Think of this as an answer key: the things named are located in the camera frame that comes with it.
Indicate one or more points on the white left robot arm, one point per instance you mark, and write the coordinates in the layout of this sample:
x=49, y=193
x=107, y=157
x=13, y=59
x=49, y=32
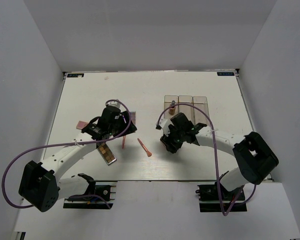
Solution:
x=42, y=184

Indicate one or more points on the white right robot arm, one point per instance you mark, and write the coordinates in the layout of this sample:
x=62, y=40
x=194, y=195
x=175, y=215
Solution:
x=255, y=159

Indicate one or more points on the blue corner label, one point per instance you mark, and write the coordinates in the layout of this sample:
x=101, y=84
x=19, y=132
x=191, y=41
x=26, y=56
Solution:
x=225, y=73
x=75, y=75

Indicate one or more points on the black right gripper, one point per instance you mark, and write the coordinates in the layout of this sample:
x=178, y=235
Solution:
x=167, y=141

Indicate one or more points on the long clear eyeshadow palette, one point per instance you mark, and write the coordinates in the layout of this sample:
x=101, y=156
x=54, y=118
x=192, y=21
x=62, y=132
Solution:
x=133, y=117

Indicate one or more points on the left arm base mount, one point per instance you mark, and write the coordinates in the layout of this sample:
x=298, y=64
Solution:
x=81, y=191

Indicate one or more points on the blue left corner label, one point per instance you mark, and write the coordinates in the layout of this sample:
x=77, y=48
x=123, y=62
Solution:
x=75, y=75

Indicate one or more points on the round pink makeup brush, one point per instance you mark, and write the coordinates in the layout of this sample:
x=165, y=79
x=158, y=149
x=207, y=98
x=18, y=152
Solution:
x=148, y=153

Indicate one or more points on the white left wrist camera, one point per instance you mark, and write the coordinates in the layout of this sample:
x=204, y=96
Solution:
x=113, y=103

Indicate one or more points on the blue right corner label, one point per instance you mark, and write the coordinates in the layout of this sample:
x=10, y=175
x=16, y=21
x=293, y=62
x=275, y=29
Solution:
x=225, y=73

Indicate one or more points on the glitter eyeshadow palette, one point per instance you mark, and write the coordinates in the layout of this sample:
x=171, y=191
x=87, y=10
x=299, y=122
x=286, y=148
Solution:
x=81, y=124

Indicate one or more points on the black-cased brown eyeshadow palette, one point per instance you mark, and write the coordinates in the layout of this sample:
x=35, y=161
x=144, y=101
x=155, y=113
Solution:
x=106, y=154

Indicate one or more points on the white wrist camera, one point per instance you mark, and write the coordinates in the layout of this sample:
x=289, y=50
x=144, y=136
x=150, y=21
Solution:
x=113, y=103
x=163, y=125

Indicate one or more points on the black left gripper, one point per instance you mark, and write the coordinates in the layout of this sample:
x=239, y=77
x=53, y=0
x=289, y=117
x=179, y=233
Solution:
x=121, y=119

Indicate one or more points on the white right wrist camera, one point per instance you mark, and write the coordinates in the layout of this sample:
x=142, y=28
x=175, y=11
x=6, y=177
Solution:
x=163, y=125

